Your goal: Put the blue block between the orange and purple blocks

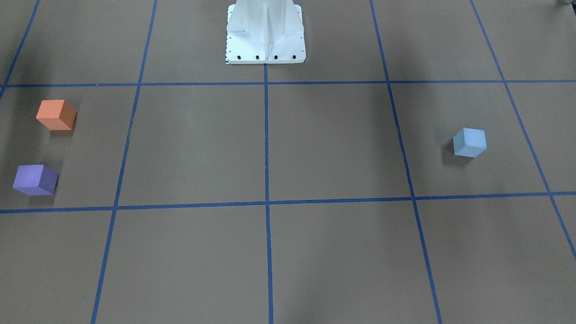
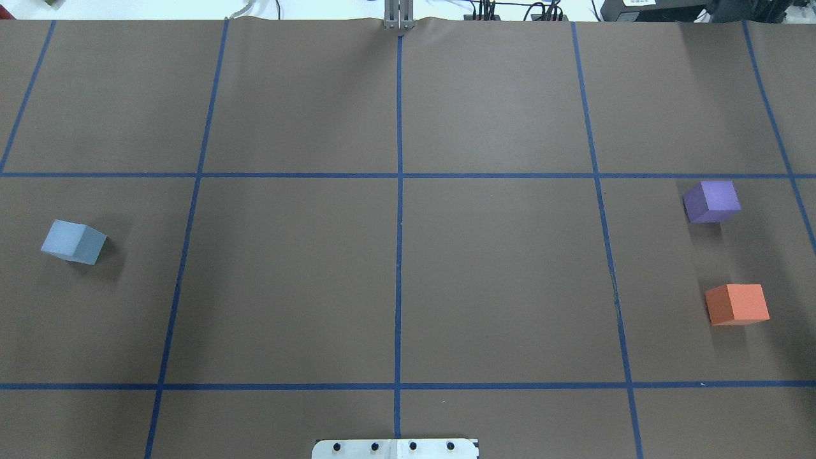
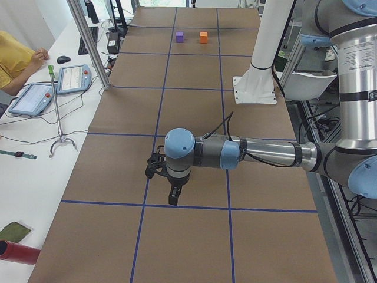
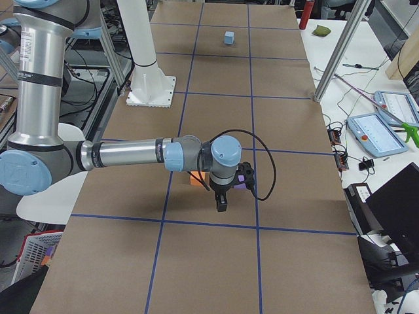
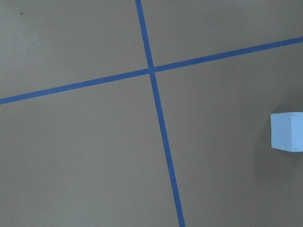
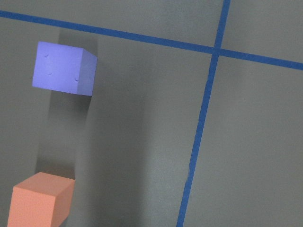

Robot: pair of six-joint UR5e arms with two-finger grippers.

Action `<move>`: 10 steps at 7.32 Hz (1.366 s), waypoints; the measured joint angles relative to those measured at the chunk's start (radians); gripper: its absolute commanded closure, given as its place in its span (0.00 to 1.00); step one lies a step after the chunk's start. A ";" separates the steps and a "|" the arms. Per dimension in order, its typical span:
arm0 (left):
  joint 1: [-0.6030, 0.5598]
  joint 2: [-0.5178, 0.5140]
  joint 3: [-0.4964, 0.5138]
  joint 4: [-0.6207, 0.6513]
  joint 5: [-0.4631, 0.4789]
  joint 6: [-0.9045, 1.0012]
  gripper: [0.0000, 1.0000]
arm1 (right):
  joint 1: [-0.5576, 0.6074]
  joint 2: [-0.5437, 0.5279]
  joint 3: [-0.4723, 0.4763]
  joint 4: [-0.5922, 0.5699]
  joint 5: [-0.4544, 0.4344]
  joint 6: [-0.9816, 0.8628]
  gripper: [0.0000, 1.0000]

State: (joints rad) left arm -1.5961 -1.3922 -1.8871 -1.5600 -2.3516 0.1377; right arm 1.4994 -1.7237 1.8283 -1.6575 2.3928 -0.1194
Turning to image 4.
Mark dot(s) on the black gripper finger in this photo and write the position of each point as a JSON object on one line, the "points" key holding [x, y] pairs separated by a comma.
{"points": [[221, 202]]}

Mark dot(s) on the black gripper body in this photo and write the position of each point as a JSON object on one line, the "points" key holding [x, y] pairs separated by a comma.
{"points": [[219, 190]]}

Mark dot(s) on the light blue foam block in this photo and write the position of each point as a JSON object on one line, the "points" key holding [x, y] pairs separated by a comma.
{"points": [[229, 37]]}

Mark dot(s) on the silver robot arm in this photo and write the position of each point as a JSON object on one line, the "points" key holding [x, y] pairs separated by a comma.
{"points": [[46, 25]]}

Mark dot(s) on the purple foam block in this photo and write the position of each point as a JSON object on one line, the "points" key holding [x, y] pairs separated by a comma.
{"points": [[241, 184]]}

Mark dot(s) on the orange foam block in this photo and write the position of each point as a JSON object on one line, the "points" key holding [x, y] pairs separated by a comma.
{"points": [[198, 178]]}

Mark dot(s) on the orange circuit board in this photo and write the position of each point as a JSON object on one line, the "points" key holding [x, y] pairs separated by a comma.
{"points": [[341, 163], [334, 135]]}

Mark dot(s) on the near blue teach pendant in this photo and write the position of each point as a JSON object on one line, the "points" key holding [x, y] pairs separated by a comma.
{"points": [[375, 135]]}

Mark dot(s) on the blue teach pendant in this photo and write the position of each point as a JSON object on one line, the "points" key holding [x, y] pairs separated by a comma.
{"points": [[375, 135], [401, 105]]}

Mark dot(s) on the black laptop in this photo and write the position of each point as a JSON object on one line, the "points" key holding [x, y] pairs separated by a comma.
{"points": [[395, 206]]}

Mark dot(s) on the green bean bag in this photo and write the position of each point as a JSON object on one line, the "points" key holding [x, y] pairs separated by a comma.
{"points": [[321, 31]]}

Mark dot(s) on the white plastic chair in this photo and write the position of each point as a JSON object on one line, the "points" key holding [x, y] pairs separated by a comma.
{"points": [[43, 170]]}

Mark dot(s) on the far blue teach pendant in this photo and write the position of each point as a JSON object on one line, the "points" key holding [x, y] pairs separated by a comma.
{"points": [[401, 105]]}

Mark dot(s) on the red bottle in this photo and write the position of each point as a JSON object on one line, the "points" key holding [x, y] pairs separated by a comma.
{"points": [[305, 16]]}

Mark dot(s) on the white perforated basket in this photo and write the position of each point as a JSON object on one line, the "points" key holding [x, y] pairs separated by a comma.
{"points": [[33, 251]]}

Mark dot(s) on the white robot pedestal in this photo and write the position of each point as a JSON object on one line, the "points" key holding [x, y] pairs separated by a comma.
{"points": [[149, 85]]}

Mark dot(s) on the green handled grabber tool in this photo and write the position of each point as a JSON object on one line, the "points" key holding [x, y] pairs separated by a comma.
{"points": [[412, 131]]}

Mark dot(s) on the aluminium frame post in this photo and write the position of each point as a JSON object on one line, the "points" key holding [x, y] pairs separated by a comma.
{"points": [[358, 12]]}

